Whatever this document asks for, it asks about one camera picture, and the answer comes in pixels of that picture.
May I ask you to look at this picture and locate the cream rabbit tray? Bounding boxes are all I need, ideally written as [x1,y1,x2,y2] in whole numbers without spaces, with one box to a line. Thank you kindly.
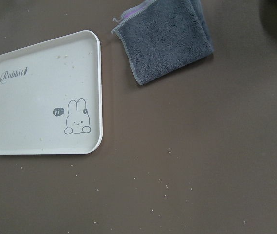
[0,30,103,155]

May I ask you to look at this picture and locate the grey folded cloth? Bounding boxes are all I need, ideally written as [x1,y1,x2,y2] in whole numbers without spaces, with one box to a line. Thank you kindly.
[112,0,214,85]

